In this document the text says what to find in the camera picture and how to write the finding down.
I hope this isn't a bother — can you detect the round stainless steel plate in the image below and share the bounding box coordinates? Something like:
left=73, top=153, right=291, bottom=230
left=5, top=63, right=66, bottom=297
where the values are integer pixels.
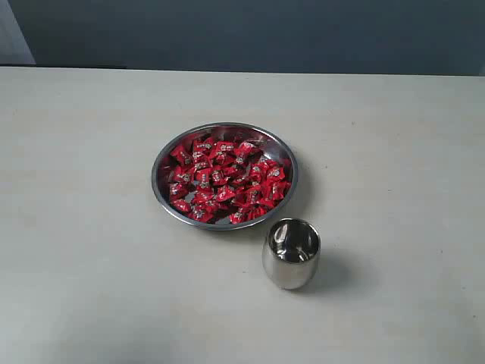
left=151, top=122, right=298, bottom=231

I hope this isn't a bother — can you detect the stainless steel cup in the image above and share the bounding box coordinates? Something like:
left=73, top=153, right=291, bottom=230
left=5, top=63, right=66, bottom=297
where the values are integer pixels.
left=261, top=218, right=321, bottom=290

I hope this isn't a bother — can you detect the red wrapped candy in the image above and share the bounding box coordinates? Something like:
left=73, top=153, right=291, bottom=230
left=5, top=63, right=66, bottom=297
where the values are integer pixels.
left=170, top=144, right=193, bottom=168
left=169, top=182, right=189, bottom=201
left=229, top=208, right=249, bottom=224
left=171, top=199, right=192, bottom=214
left=210, top=141, right=235, bottom=158
left=266, top=166, right=285, bottom=182

